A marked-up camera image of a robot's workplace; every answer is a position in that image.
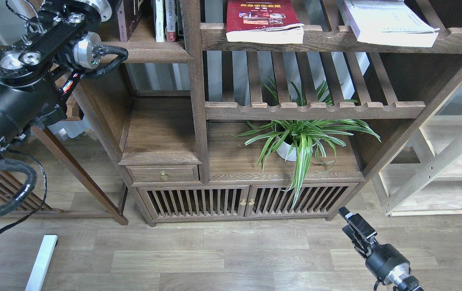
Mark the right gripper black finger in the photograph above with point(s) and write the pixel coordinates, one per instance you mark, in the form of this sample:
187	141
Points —
345	213

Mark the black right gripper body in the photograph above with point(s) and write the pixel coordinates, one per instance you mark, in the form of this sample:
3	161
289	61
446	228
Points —
385	262

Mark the white lavender book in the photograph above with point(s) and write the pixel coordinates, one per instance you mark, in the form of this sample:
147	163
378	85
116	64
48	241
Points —
387	22

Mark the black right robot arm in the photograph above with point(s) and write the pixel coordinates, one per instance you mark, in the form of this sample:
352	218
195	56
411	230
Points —
385	262

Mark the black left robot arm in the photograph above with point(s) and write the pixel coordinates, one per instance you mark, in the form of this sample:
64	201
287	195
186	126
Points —
39	73

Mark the light wooden shelf rack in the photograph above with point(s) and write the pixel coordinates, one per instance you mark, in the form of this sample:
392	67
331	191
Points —
433	184

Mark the red book on shelf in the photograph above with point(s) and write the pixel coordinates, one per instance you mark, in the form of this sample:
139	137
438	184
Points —
263	22

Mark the right slatted cabinet door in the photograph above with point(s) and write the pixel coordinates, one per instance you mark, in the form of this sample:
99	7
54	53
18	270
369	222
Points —
314	200

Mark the slatted cabinet door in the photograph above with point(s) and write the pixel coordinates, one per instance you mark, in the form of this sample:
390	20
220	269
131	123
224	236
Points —
195	203
314	200

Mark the green spider plant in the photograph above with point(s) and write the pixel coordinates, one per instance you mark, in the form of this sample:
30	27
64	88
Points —
310	138

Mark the left slatted cabinet door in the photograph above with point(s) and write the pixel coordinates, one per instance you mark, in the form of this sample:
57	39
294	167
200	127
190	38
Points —
195	203

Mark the dark wooden bookshelf cabinet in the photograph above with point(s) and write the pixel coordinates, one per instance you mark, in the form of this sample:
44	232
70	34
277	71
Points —
331	75

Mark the small wooden drawer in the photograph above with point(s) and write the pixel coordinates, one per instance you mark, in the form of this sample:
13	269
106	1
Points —
163	173

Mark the red spine upright book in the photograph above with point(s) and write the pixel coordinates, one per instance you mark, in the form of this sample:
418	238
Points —
171	20

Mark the white upright book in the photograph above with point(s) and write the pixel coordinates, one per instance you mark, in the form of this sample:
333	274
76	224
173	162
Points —
159	19

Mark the dark wooden side table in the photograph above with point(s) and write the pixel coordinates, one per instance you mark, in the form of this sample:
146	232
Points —
9	185

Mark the white metal leg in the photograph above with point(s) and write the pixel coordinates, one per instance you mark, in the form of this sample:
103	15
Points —
42	262

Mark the dark slatted wooden bench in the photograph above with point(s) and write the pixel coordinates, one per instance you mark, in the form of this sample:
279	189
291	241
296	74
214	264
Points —
16	194

